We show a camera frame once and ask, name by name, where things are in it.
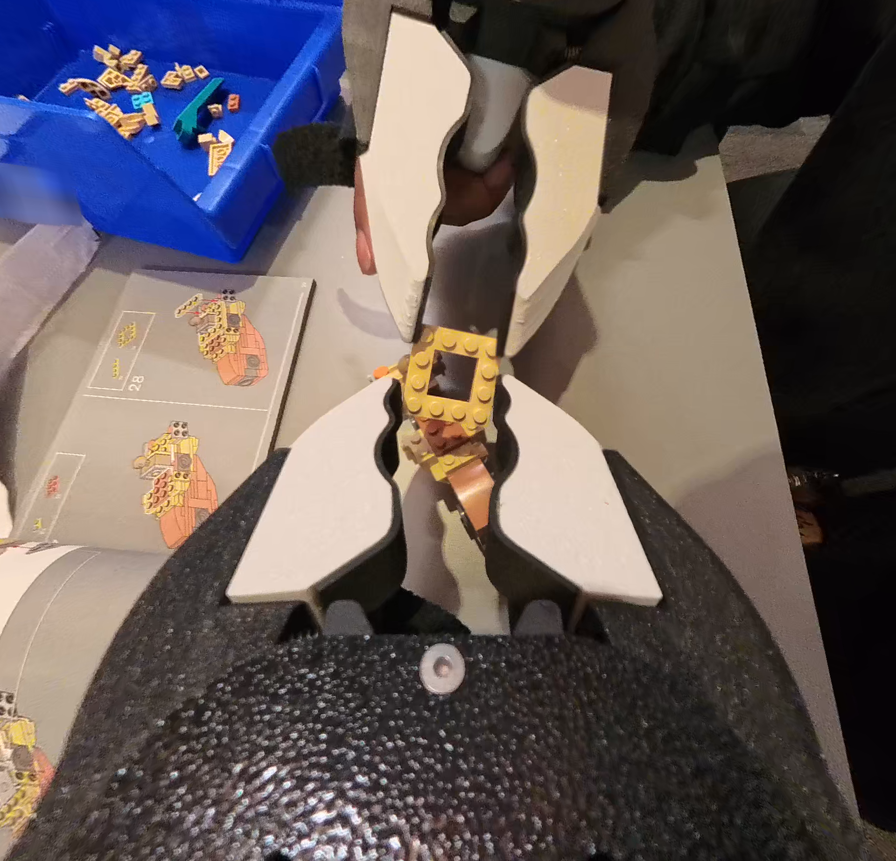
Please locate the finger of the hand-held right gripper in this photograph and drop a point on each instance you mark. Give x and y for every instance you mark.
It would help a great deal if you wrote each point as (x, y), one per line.
(567, 174)
(406, 139)

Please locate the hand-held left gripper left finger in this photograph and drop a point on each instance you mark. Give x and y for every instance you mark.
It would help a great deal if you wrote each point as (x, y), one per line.
(322, 518)

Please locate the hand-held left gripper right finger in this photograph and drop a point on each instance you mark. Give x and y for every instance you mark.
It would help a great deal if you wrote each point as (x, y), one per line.
(574, 518)

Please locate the blue plastic bin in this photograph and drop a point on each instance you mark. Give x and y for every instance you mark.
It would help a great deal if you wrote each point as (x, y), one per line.
(266, 48)

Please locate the orange and tan brick model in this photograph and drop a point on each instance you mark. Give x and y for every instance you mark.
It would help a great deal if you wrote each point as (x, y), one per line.
(469, 497)

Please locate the tan square frame brick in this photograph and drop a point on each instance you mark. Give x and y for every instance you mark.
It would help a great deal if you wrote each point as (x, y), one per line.
(451, 416)

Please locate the grey desk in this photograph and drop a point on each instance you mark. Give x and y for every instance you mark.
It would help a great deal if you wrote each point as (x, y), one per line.
(665, 315)

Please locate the person's right hand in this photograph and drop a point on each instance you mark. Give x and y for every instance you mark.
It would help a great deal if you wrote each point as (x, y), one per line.
(479, 199)

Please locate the teal brick separator tool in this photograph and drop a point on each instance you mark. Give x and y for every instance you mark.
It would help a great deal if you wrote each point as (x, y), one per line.
(199, 108)

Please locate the grey instruction booklet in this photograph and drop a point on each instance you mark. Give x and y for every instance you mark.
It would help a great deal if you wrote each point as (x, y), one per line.
(105, 455)

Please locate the light blue brick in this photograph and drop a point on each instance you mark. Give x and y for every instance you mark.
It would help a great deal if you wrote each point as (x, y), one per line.
(142, 100)

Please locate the pile of loose tan bricks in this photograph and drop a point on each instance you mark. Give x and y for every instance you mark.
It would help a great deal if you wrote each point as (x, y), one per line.
(112, 108)

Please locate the person's dark clothing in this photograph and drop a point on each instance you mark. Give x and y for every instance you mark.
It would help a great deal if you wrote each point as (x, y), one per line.
(854, 315)

